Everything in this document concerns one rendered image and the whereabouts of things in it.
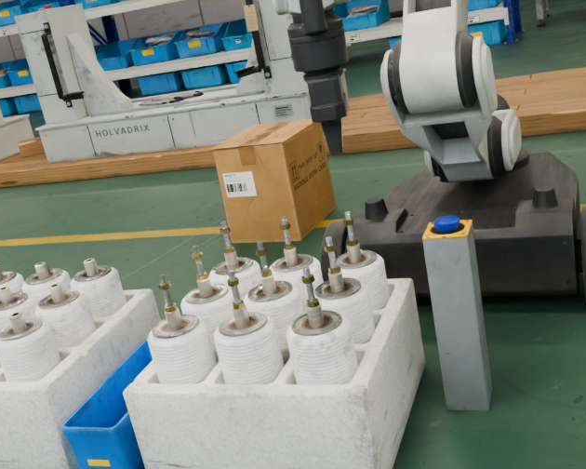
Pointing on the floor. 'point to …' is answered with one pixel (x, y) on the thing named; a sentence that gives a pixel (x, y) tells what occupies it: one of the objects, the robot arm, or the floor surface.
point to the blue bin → (108, 421)
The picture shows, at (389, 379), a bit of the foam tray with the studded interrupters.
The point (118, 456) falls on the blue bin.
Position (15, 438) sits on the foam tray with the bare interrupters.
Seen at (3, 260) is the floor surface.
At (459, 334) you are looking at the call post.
